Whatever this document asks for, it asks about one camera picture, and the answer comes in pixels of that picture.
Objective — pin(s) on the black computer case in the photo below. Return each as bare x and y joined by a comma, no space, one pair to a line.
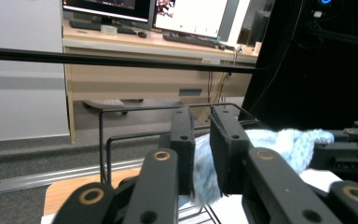
259,28

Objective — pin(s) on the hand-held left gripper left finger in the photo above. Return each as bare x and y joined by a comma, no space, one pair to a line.
183,149

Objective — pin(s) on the black keyboard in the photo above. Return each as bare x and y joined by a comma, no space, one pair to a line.
189,39
84,25

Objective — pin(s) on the black curtain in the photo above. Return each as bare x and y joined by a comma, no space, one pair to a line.
307,77

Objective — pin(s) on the blue knitted cloth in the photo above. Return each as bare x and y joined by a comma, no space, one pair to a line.
279,146

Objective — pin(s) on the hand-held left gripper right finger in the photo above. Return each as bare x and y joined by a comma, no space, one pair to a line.
227,146

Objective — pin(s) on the black horizontal frame bar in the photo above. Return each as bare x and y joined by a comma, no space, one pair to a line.
105,59

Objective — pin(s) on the aluminium floor rail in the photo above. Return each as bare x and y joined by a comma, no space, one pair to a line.
59,177

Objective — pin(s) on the bright screen computer monitor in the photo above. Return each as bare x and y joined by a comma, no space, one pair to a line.
192,15

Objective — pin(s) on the small white box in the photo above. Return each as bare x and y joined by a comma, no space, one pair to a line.
108,29

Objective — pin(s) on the wooden office desk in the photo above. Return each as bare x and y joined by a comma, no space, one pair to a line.
136,84

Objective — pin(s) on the grey desk label plate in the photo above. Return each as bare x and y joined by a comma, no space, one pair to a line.
190,92

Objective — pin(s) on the white cabinet panel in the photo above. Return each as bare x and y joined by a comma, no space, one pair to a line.
21,93

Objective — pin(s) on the black computer mouse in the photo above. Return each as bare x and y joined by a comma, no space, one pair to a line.
142,34

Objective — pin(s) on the office chair base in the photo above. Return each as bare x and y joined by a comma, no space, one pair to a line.
105,103

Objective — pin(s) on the white foam board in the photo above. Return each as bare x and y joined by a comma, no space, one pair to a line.
320,180

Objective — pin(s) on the dark screen computer monitor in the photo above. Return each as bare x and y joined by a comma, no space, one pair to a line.
105,7

